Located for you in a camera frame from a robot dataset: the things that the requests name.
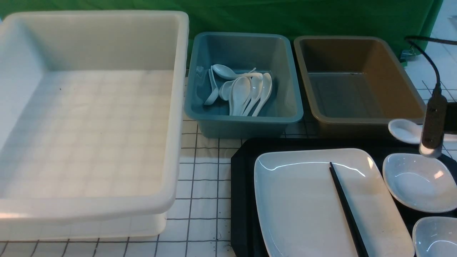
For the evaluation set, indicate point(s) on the blue plastic bin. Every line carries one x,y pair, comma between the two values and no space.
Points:
243,52

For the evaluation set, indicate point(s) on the white spoon far left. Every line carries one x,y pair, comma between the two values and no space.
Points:
215,90

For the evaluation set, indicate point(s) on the black serving tray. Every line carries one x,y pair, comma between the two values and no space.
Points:
246,237

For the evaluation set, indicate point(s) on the white ceramic soup spoon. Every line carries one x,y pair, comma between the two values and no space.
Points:
410,132

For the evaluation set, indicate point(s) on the white square rice plate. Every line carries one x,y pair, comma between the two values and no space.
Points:
300,213

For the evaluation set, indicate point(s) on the brown plastic bin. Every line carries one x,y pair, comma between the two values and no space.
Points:
355,85

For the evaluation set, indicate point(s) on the green backdrop cloth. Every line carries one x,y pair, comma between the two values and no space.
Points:
390,20

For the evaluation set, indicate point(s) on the white spoon top of pile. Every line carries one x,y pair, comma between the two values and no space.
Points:
228,74

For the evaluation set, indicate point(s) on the white spoon centre pile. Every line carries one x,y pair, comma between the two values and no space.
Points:
239,96

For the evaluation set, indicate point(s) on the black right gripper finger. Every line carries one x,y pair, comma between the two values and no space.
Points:
432,135

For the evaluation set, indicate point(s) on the white spoon far right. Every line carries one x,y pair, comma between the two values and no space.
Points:
266,91

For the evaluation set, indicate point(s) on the white round spoon behind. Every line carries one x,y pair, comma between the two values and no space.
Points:
225,90

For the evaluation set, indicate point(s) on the black chopsticks pair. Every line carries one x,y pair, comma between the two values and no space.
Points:
355,233

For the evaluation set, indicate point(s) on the white bowl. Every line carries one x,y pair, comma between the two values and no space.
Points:
420,183
435,237

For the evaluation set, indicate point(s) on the large white plastic bin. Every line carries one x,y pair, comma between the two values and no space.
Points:
91,107

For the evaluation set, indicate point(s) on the metal binder clip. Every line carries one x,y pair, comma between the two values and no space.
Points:
407,55

